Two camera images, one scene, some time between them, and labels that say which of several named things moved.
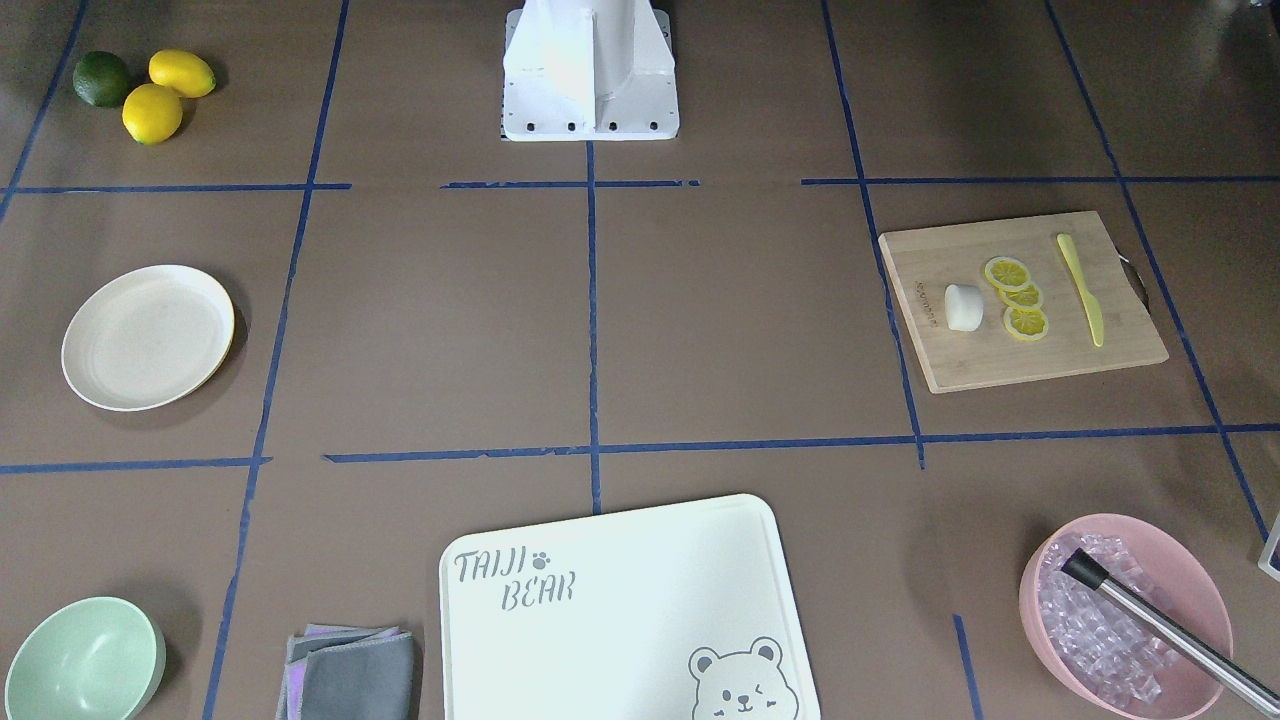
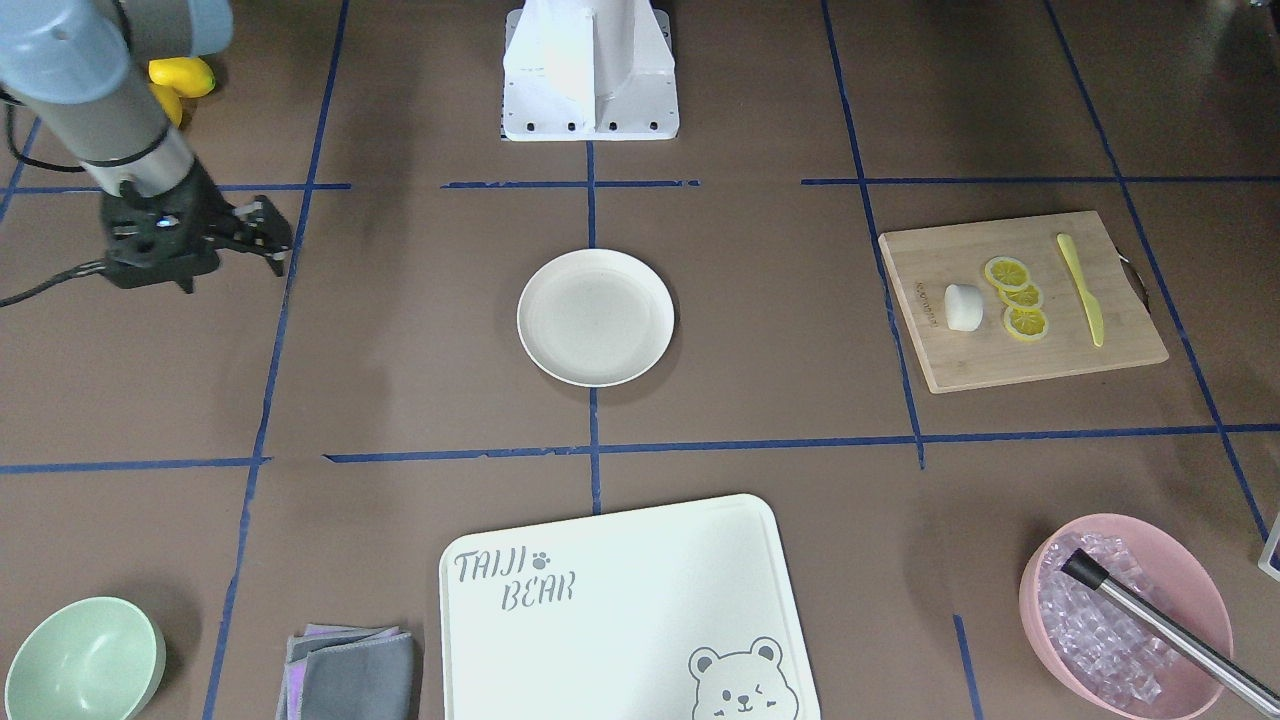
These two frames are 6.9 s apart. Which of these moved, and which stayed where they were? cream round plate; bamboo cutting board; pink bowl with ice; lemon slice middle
Moved: cream round plate
Stayed: bamboo cutting board; lemon slice middle; pink bowl with ice
